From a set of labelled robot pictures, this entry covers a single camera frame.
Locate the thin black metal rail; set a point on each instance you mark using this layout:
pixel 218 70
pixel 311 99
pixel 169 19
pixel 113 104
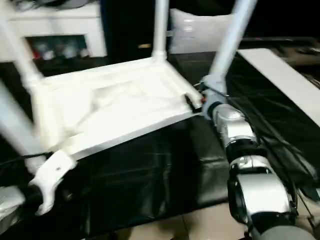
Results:
pixel 280 39

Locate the white cabinet with glass doors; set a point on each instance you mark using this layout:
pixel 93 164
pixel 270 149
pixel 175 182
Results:
pixel 62 22

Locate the white plastic table top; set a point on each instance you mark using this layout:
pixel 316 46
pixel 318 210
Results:
pixel 112 100

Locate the grey round bag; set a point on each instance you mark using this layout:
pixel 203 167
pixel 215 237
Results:
pixel 75 2

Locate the white flat board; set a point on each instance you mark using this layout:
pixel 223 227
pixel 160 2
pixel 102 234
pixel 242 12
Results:
pixel 280 75

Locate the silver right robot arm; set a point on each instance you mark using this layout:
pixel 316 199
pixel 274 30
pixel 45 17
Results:
pixel 250 162

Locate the small tan block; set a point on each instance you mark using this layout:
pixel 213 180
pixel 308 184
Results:
pixel 144 46

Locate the grey cushion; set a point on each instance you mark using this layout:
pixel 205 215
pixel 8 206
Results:
pixel 195 30

